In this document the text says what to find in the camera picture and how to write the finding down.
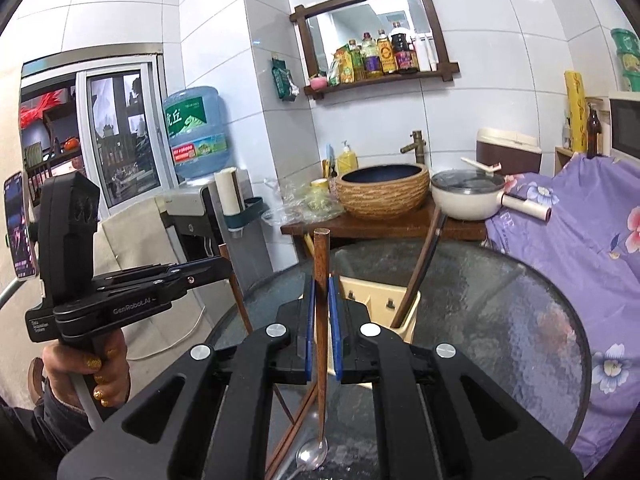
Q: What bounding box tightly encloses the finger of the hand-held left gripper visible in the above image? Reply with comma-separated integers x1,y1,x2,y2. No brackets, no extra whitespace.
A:
91,255,235,295
94,285,203,307

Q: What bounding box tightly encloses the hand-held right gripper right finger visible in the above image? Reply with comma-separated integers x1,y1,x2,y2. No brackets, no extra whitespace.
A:
327,274,585,480

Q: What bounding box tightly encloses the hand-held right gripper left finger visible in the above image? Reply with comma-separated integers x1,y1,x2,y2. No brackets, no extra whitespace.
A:
56,276,317,480

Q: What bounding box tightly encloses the wooden-handled steel spoon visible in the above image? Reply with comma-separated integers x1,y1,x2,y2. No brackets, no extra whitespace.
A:
295,228,332,472

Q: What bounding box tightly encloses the cream perforated utensil holder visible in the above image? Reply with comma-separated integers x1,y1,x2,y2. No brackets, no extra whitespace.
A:
336,274,422,345

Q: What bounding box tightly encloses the person's left forearm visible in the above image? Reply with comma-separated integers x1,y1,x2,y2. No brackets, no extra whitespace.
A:
0,385,131,466

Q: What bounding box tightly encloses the person's left hand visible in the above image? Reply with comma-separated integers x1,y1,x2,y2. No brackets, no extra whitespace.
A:
41,332,132,409

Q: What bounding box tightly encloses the smartphone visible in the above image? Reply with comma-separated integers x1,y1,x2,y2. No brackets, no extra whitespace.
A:
4,171,40,281

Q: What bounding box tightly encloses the grey water dispenser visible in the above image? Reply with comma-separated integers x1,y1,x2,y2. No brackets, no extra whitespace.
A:
159,169,263,293

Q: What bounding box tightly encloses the teal cup holder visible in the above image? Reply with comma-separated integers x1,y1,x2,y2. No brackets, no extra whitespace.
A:
222,197,268,233

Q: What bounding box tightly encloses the white paper cup stack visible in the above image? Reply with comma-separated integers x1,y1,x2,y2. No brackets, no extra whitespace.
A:
214,167,246,218

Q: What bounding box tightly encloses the wooden washstand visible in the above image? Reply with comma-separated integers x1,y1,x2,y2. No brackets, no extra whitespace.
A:
280,195,488,276

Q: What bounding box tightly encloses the clear plastic bag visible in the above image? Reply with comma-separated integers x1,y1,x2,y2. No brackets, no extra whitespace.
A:
262,177,346,226

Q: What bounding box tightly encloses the sliding window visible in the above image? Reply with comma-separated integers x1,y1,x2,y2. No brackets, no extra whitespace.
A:
20,42,176,211

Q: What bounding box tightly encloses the blue water cooler bottle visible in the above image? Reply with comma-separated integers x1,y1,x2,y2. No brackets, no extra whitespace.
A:
162,86,236,185

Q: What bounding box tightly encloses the woven pattern wash basin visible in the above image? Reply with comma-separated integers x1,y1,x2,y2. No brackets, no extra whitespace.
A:
335,162,431,220

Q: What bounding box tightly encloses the yellow soap pump bottle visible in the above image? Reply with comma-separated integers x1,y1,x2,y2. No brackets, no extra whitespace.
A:
336,141,359,177

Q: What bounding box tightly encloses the white pot with glass lid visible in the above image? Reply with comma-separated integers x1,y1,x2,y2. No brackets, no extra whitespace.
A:
431,169,506,222

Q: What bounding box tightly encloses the bronze faucet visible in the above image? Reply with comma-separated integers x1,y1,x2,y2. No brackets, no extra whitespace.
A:
400,130,428,166

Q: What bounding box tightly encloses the green hanging packet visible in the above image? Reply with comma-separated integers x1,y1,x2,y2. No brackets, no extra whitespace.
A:
270,56,301,102

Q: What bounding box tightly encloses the white rice paddle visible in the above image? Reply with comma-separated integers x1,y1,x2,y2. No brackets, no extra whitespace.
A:
460,156,503,177

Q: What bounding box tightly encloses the white lint roller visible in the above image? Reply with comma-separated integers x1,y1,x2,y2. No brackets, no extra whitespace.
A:
500,194,552,222

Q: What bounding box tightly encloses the yellow snack packet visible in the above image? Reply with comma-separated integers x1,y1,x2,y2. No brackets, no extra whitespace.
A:
327,45,353,86

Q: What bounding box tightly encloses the purple floral cloth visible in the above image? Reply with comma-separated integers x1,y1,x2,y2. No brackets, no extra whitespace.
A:
482,152,640,471

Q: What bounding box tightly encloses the green oil bottle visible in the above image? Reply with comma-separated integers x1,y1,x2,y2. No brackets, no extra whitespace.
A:
348,40,364,81

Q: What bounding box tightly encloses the purple label bottle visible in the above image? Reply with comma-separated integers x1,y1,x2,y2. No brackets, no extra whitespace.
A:
361,32,384,79

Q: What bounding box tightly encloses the brown label sauce bottle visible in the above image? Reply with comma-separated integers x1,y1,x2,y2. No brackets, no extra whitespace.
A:
376,29,397,75

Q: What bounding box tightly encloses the small wooden box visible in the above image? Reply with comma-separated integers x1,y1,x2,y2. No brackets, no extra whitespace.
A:
554,146,576,177

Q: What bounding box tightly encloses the dark soy sauce bottle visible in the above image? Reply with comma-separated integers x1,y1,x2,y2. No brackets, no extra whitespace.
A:
390,21,420,74

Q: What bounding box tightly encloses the white plastic bottle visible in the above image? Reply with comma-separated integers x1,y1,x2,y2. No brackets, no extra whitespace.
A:
414,32,439,72

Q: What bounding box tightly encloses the wooden framed mirror shelf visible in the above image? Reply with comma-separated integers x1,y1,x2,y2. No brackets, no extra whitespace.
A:
289,0,460,101

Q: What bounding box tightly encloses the brown glass bottle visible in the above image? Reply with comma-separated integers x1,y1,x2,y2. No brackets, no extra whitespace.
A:
586,105,602,157

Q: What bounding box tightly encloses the yellow wrap roll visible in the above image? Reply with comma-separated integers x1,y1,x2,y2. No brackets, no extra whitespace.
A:
564,71,587,152

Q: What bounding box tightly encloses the white microwave oven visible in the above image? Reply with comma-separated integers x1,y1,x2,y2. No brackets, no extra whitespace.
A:
607,91,640,161

